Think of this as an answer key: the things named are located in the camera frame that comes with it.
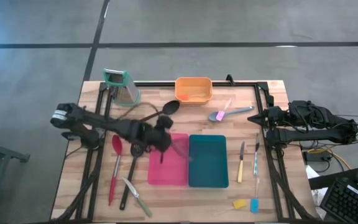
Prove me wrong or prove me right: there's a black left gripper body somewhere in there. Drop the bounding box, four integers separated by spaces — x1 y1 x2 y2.
135 114 175 154

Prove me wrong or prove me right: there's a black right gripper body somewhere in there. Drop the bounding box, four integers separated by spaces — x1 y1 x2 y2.
265 105 292 127

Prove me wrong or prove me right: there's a black solid serving spoon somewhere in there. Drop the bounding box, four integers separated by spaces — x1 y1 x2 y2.
140 100 181 123

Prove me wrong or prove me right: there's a small pink spatula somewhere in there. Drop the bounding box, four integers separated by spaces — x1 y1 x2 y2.
215 98 232 122

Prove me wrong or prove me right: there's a red spoon with metal handle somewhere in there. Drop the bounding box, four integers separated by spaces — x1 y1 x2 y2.
108 134 124 207

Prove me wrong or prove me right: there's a knife with green handle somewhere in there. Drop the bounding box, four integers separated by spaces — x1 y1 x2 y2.
122 176 154 218

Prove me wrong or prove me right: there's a black slotted serving spoon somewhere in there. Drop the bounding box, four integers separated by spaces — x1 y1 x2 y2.
119 141 145 211

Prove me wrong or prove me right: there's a blue and pink spatula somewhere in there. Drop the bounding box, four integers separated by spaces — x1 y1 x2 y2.
208 105 255 123

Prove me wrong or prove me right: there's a pink translucent plastic bin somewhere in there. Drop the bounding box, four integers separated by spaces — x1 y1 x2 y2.
147 133 190 187

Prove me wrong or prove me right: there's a teal plastic bin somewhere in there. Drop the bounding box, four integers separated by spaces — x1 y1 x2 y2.
188 134 230 189

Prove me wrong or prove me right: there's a small orange spatula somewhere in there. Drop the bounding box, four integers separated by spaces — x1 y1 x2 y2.
178 92 207 102

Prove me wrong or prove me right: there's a black power brick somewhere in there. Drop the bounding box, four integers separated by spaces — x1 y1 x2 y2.
302 149 331 163

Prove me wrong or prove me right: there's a green-framed metal box grater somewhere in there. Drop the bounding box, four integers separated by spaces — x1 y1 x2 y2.
103 68 142 108

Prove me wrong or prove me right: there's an orange plastic bin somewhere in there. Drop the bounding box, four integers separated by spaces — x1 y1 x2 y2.
174 77 214 106

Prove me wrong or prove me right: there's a small yellow spatula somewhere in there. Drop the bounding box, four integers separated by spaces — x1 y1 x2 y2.
212 198 248 217

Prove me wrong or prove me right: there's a black side desk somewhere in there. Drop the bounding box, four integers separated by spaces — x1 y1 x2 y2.
308 167 358 191

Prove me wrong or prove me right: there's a small blue spatula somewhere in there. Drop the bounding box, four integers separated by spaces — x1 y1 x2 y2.
249 176 260 215

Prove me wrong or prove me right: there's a white plastic bag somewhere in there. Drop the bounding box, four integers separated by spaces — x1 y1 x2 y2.
305 164 328 218

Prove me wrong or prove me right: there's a black computer keyboard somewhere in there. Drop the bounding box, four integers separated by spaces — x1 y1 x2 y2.
319 177 358 224

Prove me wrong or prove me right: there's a dark grey metal stand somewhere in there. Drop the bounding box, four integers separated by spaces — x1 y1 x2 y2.
0 136 30 224

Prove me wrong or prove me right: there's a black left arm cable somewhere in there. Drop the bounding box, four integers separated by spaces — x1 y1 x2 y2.
116 101 160 121

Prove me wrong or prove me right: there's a knife with patterned blue handle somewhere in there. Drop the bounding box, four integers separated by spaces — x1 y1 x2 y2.
252 133 261 177

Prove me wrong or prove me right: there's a yellow cable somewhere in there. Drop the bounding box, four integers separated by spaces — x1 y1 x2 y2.
306 134 358 171

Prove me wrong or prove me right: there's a knife with yellow handle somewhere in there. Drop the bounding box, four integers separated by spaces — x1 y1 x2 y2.
236 140 246 184

